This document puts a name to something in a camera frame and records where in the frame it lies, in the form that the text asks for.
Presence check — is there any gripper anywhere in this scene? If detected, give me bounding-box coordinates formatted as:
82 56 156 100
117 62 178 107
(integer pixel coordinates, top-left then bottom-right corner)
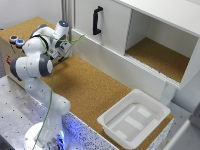
52 41 72 62

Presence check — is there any wooden drawer box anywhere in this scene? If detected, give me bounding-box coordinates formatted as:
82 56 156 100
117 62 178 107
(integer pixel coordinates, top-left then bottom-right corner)
0 16 68 90

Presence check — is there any blue button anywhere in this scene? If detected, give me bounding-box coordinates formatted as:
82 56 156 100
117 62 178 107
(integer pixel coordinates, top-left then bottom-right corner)
15 38 26 48

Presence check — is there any red button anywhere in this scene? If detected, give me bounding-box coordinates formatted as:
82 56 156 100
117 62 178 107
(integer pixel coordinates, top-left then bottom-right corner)
9 34 19 44

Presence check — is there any white sliding door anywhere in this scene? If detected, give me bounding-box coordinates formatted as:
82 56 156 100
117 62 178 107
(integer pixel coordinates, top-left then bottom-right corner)
73 0 133 57

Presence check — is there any white cabinet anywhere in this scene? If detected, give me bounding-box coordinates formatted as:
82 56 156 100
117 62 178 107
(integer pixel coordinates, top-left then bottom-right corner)
64 0 200 107

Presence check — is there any white plastic box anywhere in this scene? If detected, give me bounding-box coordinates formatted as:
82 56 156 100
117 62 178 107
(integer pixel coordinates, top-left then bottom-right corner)
96 88 171 150

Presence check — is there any green cable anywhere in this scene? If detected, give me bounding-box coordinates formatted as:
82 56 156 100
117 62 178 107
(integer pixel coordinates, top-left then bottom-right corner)
31 33 86 150

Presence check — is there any black door handle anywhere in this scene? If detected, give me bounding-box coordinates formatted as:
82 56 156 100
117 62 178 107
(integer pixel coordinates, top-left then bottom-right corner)
92 5 104 36

